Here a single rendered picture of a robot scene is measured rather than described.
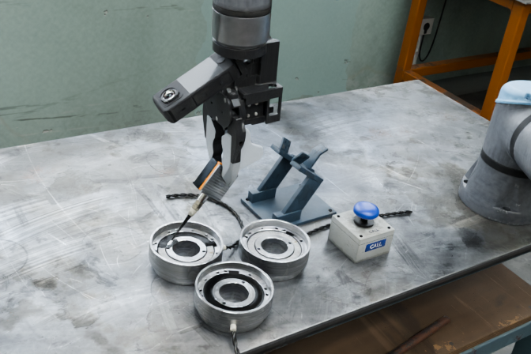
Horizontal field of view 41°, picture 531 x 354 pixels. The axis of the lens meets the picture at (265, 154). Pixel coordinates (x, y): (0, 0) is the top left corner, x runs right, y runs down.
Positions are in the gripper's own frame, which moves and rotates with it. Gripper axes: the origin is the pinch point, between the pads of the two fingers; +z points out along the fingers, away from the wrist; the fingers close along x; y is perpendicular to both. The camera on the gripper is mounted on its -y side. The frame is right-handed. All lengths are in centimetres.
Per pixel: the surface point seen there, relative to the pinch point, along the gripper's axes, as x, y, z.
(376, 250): -12.6, 21.1, 12.8
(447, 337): -14, 43, 40
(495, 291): -8, 62, 41
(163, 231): 2.0, -7.9, 9.2
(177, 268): -6.7, -9.8, 8.8
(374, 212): -10.8, 21.0, 6.7
